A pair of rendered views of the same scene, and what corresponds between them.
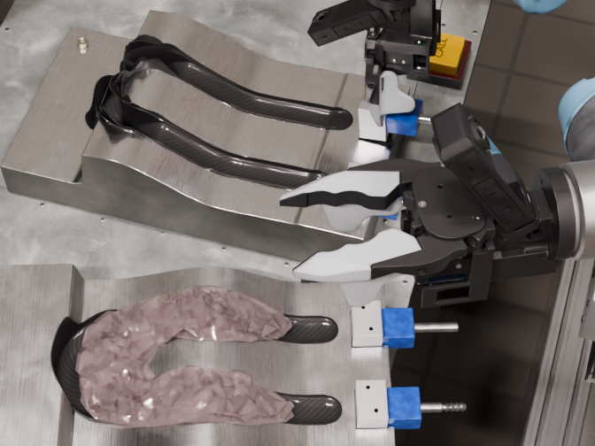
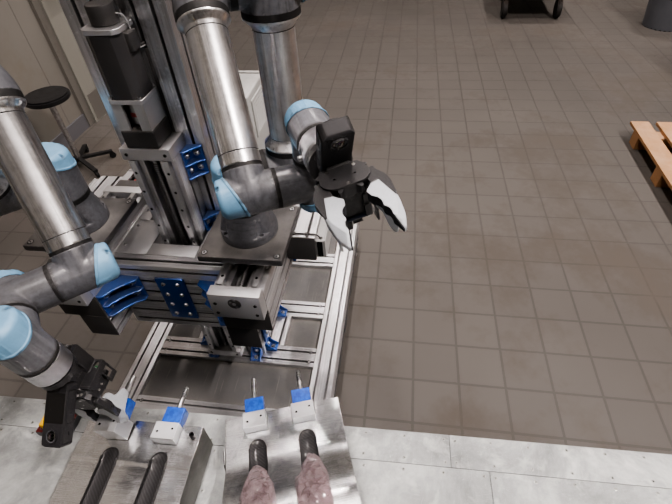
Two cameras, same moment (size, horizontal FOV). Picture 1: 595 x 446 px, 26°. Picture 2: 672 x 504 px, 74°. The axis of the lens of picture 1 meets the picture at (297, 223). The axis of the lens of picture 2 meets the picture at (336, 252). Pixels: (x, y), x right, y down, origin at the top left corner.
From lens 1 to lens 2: 0.85 m
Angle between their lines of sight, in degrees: 58
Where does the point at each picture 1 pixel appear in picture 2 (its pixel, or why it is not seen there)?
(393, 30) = (81, 382)
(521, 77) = not seen: hidden behind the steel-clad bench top
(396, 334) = (261, 405)
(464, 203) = (344, 169)
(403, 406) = (303, 396)
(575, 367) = (211, 410)
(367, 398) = (302, 410)
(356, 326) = (259, 423)
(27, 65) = not seen: outside the picture
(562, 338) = not seen: hidden behind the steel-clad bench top
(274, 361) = (282, 469)
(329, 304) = (241, 446)
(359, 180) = (333, 211)
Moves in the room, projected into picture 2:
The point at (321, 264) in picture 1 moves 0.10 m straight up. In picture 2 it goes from (400, 212) to (405, 140)
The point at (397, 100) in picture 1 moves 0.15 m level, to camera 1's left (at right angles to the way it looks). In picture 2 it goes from (120, 398) to (105, 474)
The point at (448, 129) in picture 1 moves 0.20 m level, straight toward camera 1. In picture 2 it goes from (337, 126) to (501, 120)
